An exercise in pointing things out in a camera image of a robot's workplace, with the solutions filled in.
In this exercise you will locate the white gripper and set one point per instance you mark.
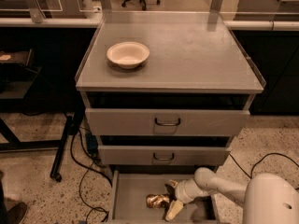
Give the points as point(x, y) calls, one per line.
point(182, 191)

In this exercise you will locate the crushed orange can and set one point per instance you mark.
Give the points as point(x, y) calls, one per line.
point(158, 201)

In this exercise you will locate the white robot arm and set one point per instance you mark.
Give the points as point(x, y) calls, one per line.
point(266, 199)

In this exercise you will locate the bottom grey drawer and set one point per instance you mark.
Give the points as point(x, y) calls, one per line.
point(129, 195)

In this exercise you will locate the grey drawer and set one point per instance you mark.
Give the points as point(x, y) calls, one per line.
point(124, 113)
point(129, 195)
point(188, 150)

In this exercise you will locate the middle grey drawer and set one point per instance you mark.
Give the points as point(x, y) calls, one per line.
point(188, 150)

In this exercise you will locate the grey drawer cabinet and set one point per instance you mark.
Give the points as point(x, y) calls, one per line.
point(188, 53)

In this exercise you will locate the top grey drawer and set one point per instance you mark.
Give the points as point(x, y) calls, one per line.
point(124, 113)

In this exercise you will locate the brown shoe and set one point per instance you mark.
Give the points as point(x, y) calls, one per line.
point(17, 213)

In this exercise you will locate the middle drawer metal handle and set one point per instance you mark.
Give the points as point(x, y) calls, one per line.
point(158, 157)

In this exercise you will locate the drawer metal handle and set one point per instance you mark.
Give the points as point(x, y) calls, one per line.
point(158, 157)
point(167, 123)

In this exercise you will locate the top drawer metal handle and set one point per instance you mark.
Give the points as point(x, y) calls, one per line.
point(167, 123)

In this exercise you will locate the black table frame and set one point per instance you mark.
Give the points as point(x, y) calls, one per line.
point(17, 77)

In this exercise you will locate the white horizontal rail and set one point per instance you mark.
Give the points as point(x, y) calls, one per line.
point(83, 23)

